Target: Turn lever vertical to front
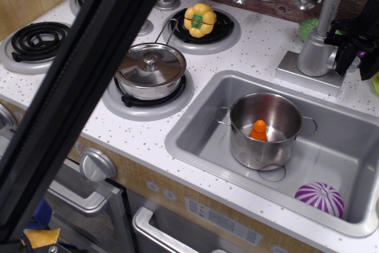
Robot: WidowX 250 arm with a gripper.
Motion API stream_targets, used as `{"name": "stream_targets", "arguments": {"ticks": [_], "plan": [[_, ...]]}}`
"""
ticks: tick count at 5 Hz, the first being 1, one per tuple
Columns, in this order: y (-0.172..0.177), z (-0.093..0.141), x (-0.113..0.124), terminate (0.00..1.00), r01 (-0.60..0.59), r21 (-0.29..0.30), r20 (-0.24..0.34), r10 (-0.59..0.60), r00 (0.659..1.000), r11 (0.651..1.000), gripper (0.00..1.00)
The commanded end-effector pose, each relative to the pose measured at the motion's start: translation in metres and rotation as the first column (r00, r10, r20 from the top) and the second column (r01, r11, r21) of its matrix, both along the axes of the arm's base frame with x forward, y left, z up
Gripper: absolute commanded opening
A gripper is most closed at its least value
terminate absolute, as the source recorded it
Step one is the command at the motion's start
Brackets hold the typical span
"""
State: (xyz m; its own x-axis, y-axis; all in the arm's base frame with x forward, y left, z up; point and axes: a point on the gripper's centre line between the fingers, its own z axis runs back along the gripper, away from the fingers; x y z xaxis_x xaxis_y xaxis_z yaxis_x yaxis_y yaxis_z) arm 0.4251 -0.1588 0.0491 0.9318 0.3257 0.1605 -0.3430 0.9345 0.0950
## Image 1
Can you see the blue cloth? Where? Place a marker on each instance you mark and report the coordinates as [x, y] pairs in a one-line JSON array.
[[42, 215]]

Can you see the silver toy faucet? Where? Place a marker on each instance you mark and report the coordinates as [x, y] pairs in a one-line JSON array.
[[313, 67]]

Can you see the purple toy eggplant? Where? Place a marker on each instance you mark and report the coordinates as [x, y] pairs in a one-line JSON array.
[[361, 54]]

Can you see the yellow toy bell pepper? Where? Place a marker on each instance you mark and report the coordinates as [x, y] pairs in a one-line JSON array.
[[199, 20]]

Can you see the steel pot with handles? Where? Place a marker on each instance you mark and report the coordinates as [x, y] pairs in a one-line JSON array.
[[283, 125]]

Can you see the green toy vegetable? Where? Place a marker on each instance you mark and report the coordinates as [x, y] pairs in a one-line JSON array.
[[375, 83]]

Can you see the steel saucepan with lid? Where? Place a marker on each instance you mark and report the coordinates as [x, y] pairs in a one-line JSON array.
[[151, 71]]

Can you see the front right black burner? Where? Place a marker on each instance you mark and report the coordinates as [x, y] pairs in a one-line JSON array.
[[130, 108]]

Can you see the orange toy carrot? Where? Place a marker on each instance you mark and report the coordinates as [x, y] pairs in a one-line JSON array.
[[258, 131]]

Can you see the silver stove knob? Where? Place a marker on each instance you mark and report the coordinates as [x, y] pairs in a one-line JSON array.
[[95, 166]]

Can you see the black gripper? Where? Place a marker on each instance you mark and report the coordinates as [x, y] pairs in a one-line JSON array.
[[354, 35]]

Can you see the yellow cloth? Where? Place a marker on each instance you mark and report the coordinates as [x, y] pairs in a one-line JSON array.
[[41, 237]]

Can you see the green toy lettuce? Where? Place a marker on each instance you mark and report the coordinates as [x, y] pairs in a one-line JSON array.
[[305, 28]]

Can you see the silver countertop knob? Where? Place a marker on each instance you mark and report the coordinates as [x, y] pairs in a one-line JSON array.
[[167, 5]]

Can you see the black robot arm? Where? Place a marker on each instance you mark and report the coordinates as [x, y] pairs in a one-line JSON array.
[[84, 65]]

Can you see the grey toy sink basin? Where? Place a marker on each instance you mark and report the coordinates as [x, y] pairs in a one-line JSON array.
[[343, 153]]

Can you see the purple striped toy onion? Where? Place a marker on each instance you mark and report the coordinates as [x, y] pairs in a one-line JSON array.
[[323, 197]]

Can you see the silver left edge knob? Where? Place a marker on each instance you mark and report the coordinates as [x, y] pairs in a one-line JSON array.
[[8, 121]]

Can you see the silver dishwasher door handle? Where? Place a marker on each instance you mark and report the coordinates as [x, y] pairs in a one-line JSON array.
[[142, 226]]

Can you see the grey control panel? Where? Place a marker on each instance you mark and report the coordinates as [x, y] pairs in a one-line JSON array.
[[225, 223]]

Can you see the silver oven door handle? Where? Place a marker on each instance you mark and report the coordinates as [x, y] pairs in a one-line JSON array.
[[86, 197]]

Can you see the front left black burner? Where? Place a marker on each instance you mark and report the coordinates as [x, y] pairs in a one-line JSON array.
[[32, 49]]

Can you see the back right black burner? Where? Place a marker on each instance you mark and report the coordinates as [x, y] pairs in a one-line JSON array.
[[226, 33]]

